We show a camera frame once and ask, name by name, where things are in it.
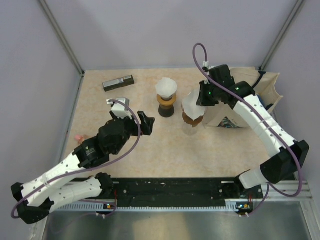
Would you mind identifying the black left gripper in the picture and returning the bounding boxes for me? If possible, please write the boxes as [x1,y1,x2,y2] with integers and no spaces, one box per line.
[110,109,155,156]

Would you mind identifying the white paper coffee filter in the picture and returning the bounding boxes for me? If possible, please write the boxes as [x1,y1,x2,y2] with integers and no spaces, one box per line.
[155,77,178,99]
[182,87,207,120]

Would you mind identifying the light wooden dripper ring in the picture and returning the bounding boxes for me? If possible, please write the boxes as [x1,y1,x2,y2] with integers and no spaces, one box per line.
[156,94,178,107]

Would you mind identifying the dark wooden dripper ring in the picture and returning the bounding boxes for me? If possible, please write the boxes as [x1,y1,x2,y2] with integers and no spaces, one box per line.
[182,113,205,127]

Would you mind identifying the pink glass dripper cone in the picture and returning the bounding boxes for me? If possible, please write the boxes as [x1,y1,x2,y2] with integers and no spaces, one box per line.
[182,101,207,120]

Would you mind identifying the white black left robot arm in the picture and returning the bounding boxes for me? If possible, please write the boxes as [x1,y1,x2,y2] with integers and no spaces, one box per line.
[11,97,156,225]

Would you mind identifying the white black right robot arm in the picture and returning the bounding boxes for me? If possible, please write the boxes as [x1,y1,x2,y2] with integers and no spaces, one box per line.
[196,64,310,198]

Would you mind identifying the black carafe with red lid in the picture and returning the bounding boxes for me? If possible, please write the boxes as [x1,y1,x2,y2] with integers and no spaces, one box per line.
[158,105,175,118]

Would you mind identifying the clear glass beaker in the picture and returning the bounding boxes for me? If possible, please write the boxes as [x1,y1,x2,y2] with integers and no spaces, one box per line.
[182,123,199,136]

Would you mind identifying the black rectangular box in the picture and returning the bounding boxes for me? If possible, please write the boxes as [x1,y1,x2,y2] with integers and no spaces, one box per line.
[102,75,135,92]

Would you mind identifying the beige canvas tote bag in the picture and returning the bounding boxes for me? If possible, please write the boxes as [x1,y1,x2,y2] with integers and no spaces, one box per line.
[203,66,283,128]

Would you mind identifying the grey cable duct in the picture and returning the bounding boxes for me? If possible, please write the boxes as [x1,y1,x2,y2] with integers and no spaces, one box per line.
[56,200,254,213]

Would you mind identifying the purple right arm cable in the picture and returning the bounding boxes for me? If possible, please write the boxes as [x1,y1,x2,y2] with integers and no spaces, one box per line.
[192,43,305,218]

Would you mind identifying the aluminium frame rail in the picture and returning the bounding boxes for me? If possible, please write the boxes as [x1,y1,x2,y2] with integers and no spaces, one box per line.
[62,181,315,202]

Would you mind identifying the left corner aluminium post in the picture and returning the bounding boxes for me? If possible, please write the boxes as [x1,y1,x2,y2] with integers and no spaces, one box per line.
[36,0,85,76]

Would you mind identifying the corner aluminium post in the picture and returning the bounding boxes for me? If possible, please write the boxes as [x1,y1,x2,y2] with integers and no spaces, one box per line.
[258,0,306,72]
[36,0,85,76]

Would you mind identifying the right corner aluminium post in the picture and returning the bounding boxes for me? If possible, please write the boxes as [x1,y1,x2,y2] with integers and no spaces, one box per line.
[258,0,306,72]

